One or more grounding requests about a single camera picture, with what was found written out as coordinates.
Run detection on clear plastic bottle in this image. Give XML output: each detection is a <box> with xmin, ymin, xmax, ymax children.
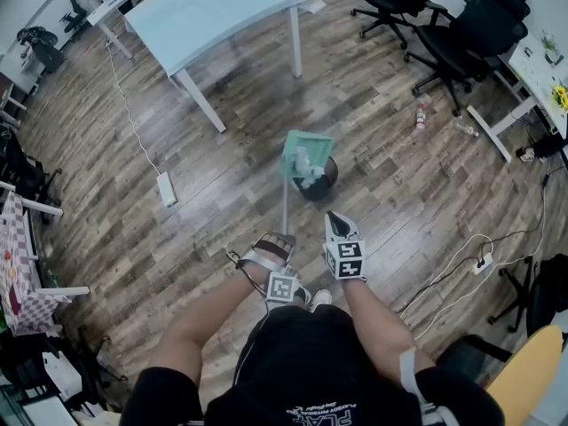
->
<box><xmin>454</xmin><ymin>120</ymin><xmax>481</xmax><ymax>138</ymax></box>

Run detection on person's right white sneaker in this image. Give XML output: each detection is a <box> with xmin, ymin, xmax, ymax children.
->
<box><xmin>310</xmin><ymin>288</ymin><xmax>334</xmax><ymax>314</ymax></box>

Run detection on white paper scraps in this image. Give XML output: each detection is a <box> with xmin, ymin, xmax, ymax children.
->
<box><xmin>294</xmin><ymin>146</ymin><xmax>328</xmax><ymax>190</ymax></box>

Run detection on person's left white sneaker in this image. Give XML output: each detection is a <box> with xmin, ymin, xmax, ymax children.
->
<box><xmin>290</xmin><ymin>281</ymin><xmax>312</xmax><ymax>306</ymax></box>

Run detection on black swivel chair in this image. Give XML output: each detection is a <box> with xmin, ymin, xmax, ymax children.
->
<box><xmin>487</xmin><ymin>253</ymin><xmax>568</xmax><ymax>335</ymax></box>

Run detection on person's right forearm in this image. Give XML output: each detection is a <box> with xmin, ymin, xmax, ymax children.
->
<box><xmin>341</xmin><ymin>277</ymin><xmax>439</xmax><ymax>392</ymax></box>

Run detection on green dustpan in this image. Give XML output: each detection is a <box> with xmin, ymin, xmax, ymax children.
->
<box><xmin>278</xmin><ymin>130</ymin><xmax>335</xmax><ymax>235</ymax></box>

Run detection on pink checkered tablecloth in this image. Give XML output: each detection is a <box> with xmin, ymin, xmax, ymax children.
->
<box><xmin>0</xmin><ymin>191</ymin><xmax>72</xmax><ymax>337</ymax></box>

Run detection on black round trash bin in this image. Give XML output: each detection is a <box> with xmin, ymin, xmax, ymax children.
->
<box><xmin>297</xmin><ymin>155</ymin><xmax>340</xmax><ymax>202</ymax></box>

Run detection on white standing desk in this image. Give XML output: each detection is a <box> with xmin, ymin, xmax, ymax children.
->
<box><xmin>465</xmin><ymin>33</ymin><xmax>568</xmax><ymax>164</ymax></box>

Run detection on sunflower bouquet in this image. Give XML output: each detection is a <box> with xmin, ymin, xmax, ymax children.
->
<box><xmin>549</xmin><ymin>84</ymin><xmax>568</xmax><ymax>114</ymax></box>

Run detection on white cable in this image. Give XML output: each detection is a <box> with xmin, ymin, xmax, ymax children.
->
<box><xmin>412</xmin><ymin>179</ymin><xmax>549</xmax><ymax>341</ymax></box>
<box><xmin>398</xmin><ymin>233</ymin><xmax>494</xmax><ymax>315</ymax></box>

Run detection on person's left forearm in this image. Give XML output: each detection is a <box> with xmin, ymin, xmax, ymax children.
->
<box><xmin>148</xmin><ymin>275</ymin><xmax>267</xmax><ymax>392</ymax></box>

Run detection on white power cord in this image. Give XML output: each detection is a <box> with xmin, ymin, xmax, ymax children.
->
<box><xmin>105</xmin><ymin>41</ymin><xmax>163</xmax><ymax>177</ymax></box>

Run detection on person's black shorts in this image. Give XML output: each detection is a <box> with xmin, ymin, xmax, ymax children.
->
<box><xmin>233</xmin><ymin>303</ymin><xmax>407</xmax><ymax>398</ymax></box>

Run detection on white power strip with plugs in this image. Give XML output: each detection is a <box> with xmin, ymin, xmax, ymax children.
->
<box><xmin>469</xmin><ymin>252</ymin><xmax>495</xmax><ymax>276</ymax></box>

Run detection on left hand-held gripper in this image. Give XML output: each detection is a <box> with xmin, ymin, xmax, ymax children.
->
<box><xmin>236</xmin><ymin>233</ymin><xmax>300</xmax><ymax>304</ymax></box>

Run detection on small black office chair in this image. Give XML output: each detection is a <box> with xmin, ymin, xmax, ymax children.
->
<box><xmin>59</xmin><ymin>0</ymin><xmax>89</xmax><ymax>36</ymax></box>

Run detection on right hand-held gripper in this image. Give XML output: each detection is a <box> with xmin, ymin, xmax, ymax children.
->
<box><xmin>323</xmin><ymin>211</ymin><xmax>367</xmax><ymax>280</ymax></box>

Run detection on thin black floor cable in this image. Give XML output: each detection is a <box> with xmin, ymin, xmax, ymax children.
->
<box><xmin>397</xmin><ymin>173</ymin><xmax>551</xmax><ymax>313</ymax></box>

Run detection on person's white sneaker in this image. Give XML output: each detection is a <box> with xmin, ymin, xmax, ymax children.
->
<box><xmin>290</xmin><ymin>281</ymin><xmax>312</xmax><ymax>306</ymax></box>
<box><xmin>310</xmin><ymin>288</ymin><xmax>334</xmax><ymax>314</ymax></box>

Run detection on white table frame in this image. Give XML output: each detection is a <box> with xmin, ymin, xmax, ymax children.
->
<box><xmin>0</xmin><ymin>179</ymin><xmax>91</xmax><ymax>299</ymax></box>

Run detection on black bag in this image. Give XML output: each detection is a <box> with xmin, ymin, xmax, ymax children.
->
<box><xmin>531</xmin><ymin>131</ymin><xmax>568</xmax><ymax>162</ymax></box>

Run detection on black equipment pile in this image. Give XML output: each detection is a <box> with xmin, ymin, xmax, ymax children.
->
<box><xmin>16</xmin><ymin>25</ymin><xmax>67</xmax><ymax>75</ymax></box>

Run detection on light blue top table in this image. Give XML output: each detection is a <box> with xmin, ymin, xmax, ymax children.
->
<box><xmin>123</xmin><ymin>0</ymin><xmax>312</xmax><ymax>134</ymax></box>

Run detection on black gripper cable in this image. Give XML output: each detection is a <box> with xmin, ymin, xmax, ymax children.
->
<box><xmin>225</xmin><ymin>249</ymin><xmax>272</xmax><ymax>381</ymax></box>

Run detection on person's black t-shirt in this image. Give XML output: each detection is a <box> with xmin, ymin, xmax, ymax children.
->
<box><xmin>123</xmin><ymin>366</ymin><xmax>507</xmax><ymax>426</ymax></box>

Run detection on yellow wooden chair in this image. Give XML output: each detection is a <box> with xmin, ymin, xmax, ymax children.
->
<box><xmin>437</xmin><ymin>324</ymin><xmax>564</xmax><ymax>426</ymax></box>

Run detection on grey harness strap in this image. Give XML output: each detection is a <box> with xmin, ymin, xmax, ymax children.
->
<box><xmin>398</xmin><ymin>347</ymin><xmax>438</xmax><ymax>421</ymax></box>

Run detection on green plant in white vase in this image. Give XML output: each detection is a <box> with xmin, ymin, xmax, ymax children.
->
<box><xmin>540</xmin><ymin>30</ymin><xmax>565</xmax><ymax>67</ymax></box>

